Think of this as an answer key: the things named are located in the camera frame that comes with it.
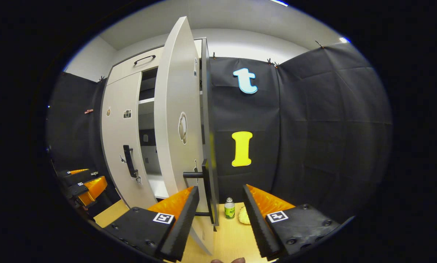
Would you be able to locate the cabinet door with headphones sticker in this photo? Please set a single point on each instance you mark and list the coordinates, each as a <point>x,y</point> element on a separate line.
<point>170,109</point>

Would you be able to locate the yellow knitted item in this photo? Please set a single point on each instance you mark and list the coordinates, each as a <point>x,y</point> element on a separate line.
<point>244,216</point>

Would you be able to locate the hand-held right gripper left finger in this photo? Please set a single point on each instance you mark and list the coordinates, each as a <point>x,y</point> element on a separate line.
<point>181,226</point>

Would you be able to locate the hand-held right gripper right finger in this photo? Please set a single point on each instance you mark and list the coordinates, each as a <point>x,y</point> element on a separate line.
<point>258,226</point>

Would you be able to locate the cabinet door with camera sticker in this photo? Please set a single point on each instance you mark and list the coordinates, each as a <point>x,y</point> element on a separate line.
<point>116,146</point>

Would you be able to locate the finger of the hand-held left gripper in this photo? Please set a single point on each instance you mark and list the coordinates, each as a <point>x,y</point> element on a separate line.
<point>75,177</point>
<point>92,190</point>

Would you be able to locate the long ceiling light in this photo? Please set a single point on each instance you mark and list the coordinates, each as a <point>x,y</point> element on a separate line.
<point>279,3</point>
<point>345,39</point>

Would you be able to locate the beige cabinet drawer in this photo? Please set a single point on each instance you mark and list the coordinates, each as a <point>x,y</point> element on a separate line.
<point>125,71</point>

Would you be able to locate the black backdrop cloth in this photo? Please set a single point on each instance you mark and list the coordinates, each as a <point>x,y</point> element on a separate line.
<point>313,128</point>

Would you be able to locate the white cabinet shelf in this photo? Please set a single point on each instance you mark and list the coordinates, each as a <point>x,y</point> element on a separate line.
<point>158,186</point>
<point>146,100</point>

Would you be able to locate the beige double-door shoe cabinet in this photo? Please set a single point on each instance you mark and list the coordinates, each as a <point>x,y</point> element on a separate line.
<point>206,91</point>

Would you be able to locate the small green bottle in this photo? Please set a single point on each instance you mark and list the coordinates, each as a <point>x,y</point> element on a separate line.
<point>229,210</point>

